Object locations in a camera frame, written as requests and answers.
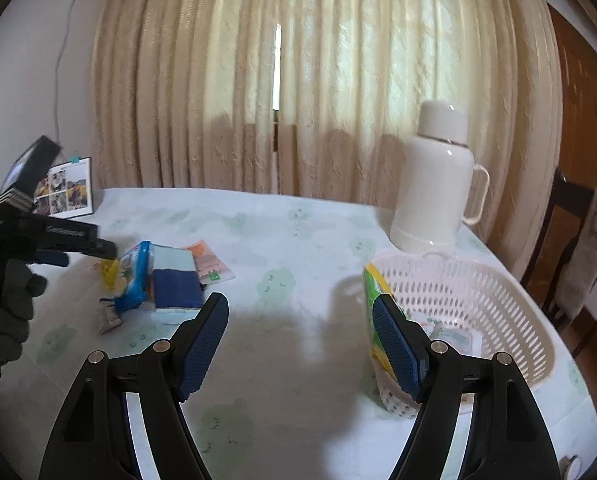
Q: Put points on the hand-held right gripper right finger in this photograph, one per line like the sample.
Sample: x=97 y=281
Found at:
x=396 y=355

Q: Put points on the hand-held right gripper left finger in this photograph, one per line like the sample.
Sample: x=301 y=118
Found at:
x=206 y=345

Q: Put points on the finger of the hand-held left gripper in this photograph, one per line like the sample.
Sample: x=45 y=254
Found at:
x=53 y=259
x=103 y=249

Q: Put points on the blue and yellow snack packet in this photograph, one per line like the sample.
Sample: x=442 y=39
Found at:
x=133 y=270

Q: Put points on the light blue and navy packet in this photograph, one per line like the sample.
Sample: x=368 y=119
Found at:
x=176 y=285

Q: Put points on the small beige snack packet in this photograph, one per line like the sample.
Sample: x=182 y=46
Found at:
x=109 y=320

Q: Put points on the green snack packet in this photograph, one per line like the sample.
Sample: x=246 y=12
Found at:
x=373 y=285

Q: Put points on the orange snack packet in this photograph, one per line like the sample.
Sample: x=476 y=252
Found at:
x=211 y=262

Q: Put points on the white plastic basket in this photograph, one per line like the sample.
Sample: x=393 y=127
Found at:
x=478 y=290

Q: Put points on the person's left hand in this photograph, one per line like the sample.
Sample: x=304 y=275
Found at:
x=8 y=310

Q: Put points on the white snack packet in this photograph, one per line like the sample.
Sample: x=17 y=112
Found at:
x=448 y=334

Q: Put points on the photo desk calendar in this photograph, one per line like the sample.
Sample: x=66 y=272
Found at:
x=68 y=190

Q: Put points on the white green-patterned tablecloth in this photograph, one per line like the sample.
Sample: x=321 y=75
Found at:
x=288 y=240

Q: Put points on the white thermos jug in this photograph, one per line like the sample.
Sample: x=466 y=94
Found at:
x=428 y=185

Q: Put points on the dark wooden chair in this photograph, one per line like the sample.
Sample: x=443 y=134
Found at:
x=553 y=240

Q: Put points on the white-faced wristwatch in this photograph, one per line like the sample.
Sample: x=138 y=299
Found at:
x=573 y=462

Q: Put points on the grey fuzzy cloth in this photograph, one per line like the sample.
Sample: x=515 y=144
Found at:
x=588 y=250

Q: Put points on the beige pleated curtain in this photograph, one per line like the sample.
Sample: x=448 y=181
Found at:
x=328 y=85

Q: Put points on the brown wooden door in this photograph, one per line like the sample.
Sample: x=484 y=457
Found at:
x=578 y=110

